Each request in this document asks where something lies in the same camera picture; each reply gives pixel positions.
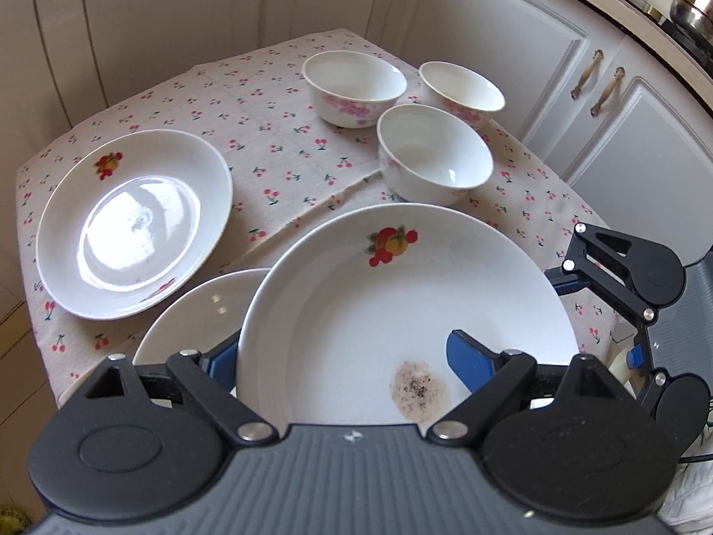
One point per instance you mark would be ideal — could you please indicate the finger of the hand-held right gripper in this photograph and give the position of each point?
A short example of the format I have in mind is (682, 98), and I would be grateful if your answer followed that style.
(565, 285)
(643, 345)

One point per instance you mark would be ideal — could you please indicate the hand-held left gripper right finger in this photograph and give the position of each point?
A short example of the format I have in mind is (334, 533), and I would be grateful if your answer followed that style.
(468, 359)

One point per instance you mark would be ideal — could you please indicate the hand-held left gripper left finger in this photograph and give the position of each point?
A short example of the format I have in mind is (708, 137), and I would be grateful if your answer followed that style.
(221, 359)

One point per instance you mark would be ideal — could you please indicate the stained white fruit print plate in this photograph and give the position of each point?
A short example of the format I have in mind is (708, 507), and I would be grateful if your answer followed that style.
(362, 317)

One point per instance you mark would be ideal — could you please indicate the white pink floral bowl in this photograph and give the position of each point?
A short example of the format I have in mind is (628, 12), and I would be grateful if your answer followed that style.
(462, 89)
(356, 83)
(434, 150)

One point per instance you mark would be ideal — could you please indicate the white fluffy cloth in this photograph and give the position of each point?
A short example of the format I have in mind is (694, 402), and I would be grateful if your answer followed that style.
(693, 504)

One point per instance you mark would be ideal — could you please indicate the cherry print tablecloth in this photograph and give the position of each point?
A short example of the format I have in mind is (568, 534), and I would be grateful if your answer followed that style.
(278, 139)

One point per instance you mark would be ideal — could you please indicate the kitchen countertop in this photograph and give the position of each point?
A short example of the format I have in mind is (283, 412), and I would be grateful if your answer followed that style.
(651, 30)

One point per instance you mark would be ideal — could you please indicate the stainless steel pot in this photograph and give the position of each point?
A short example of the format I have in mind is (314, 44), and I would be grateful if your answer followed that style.
(690, 5)

